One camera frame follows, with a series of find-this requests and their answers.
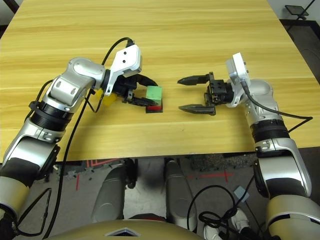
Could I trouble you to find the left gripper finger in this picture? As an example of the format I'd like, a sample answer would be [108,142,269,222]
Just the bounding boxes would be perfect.
[136,73,158,88]
[127,96,159,108]

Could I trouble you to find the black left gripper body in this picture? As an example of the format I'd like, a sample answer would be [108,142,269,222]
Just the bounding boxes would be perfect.
[113,74,141,103]

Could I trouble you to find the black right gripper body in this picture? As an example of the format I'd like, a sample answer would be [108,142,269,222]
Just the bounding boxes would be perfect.
[203,71,233,107]

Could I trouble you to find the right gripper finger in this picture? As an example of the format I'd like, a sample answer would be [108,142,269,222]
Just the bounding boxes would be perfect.
[177,74,210,86]
[178,103,216,116]

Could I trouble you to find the green wooden block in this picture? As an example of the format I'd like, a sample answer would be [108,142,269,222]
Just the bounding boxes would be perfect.
[146,85,163,105]

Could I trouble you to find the yellow wooden block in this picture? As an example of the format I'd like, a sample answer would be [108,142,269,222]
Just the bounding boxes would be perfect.
[96,89,117,107]

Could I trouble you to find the black square marker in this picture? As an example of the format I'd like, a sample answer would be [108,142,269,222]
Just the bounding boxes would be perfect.
[145,98,165,114]

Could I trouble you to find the green speckled floor mat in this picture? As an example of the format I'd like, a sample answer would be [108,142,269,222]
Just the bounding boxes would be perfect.
[189,153,256,173]

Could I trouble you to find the grey robot right leg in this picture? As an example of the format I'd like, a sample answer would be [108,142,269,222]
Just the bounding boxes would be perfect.
[164,159,198,231]

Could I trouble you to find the grey robot leg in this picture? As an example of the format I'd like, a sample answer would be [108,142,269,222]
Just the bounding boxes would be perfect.
[164,159,198,231]
[91,159,137,223]

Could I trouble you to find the grey square tag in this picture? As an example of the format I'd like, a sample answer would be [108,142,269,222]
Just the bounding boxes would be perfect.
[233,186,251,201]

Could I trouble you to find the grey robot left leg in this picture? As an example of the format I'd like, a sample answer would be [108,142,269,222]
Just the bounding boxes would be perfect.
[91,159,137,223]

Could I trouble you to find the black stand with plate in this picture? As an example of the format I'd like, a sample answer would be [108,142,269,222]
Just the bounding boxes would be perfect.
[284,0,317,32]

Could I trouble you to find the white shoe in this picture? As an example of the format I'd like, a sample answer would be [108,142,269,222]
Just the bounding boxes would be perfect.
[203,223,223,240]
[231,208,251,230]

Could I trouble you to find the black trouser leg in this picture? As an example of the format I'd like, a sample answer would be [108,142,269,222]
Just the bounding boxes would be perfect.
[241,222,266,240]

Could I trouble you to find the black diagonal bar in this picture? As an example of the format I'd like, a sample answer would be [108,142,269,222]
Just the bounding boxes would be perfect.
[4,0,20,13]

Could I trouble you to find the tan robot torso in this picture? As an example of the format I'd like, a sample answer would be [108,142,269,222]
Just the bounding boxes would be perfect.
[47,219,201,240]

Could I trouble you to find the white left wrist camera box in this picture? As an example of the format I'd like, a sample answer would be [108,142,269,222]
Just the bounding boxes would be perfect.
[103,44,143,97]

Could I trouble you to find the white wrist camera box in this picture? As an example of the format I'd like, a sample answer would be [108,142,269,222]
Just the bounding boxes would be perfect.
[103,44,143,97]
[225,52,251,108]

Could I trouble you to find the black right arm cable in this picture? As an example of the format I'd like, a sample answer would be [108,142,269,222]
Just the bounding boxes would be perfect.
[240,78,314,133]

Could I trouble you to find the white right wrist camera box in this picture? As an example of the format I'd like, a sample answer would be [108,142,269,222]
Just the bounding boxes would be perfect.
[225,52,251,108]

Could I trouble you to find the black tangled floor cable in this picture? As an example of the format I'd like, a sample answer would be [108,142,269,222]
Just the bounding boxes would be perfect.
[186,174,258,240]

